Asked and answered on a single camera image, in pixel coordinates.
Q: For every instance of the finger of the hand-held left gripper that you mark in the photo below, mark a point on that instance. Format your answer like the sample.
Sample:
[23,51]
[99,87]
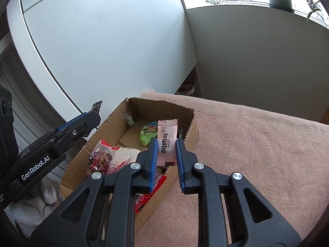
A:
[91,121]
[73,133]

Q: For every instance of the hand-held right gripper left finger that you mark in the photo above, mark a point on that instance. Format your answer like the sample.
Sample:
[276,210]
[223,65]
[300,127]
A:
[153,164]

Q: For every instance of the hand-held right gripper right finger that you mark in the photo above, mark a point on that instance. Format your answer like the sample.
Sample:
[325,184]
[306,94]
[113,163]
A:
[180,167]

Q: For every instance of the brown chocolate bar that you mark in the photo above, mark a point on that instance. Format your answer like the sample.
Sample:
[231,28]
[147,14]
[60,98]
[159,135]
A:
[97,106]

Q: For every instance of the pink candy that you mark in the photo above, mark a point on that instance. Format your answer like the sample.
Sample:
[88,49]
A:
[167,141]

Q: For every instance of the bread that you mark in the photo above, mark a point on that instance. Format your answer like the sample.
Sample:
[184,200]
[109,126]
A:
[128,155]

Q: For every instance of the green jelly cup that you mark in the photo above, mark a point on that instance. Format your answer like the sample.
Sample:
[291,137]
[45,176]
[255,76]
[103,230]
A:
[148,133]

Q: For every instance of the green candy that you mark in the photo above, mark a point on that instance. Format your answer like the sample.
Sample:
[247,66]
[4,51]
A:
[128,119]

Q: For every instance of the red clear date packet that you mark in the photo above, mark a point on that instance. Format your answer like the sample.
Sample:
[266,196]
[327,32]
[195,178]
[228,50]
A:
[144,200]
[102,157]

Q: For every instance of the brown cardboard box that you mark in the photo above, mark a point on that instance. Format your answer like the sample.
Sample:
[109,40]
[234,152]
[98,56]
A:
[164,110]

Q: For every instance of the person's left hand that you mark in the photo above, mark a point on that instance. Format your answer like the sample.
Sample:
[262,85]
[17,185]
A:
[50,195]

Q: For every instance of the grey slatted door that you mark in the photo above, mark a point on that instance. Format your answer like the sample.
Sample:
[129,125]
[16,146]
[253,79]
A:
[30,108]

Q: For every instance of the white basket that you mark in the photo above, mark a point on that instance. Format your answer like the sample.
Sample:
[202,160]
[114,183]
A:
[189,90]

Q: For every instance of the white wardrobe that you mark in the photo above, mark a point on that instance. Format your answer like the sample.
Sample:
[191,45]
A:
[102,43]

